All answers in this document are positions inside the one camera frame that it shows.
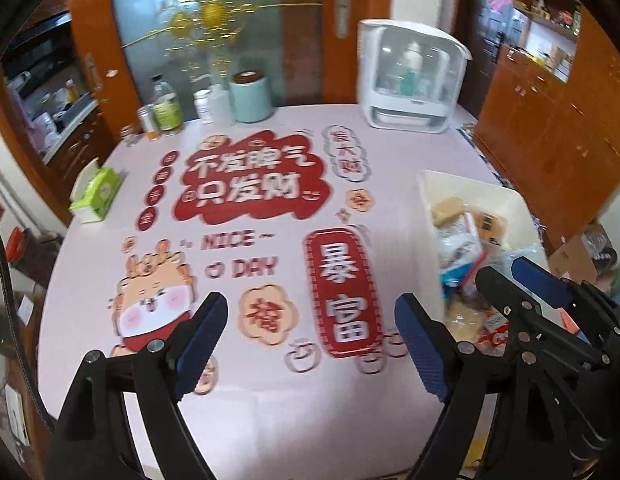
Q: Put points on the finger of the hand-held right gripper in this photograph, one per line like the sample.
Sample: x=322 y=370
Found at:
x=505 y=290
x=540 y=280

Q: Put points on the translucent squeeze bottle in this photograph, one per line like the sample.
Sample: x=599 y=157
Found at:
x=222 y=105

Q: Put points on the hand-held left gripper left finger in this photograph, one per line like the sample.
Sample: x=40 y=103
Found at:
x=199 y=347

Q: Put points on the white pill bottle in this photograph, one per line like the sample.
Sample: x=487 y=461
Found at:
x=203 y=107

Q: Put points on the red lid jar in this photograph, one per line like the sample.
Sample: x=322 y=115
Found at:
x=17 y=242

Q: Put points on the white sterilizer appliance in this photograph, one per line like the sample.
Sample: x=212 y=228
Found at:
x=410 y=85

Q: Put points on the white plastic bin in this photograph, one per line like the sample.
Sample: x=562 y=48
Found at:
x=470 y=185

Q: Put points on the green tissue box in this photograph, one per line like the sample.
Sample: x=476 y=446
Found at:
x=99 y=192

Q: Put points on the wooden cabinet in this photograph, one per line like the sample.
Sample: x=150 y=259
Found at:
x=540 y=135

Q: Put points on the dark door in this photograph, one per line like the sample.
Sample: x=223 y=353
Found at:
x=477 y=50

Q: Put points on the metal can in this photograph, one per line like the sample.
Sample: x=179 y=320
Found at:
x=148 y=122

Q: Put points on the cardboard box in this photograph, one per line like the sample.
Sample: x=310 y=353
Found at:
x=570 y=260

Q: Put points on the small glass jar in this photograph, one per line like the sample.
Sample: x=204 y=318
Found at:
x=130 y=137

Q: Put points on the glass bottle green label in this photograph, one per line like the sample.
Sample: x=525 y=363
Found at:
x=167 y=110

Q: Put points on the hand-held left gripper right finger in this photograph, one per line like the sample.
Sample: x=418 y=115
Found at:
x=422 y=352

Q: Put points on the teal canister brown lid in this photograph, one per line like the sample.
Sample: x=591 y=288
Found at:
x=250 y=97

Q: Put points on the pink printed tablecloth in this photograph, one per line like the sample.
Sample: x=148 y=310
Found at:
x=290 y=410

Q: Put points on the glass sliding door gold ornament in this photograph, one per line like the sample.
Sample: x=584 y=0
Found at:
x=290 y=50

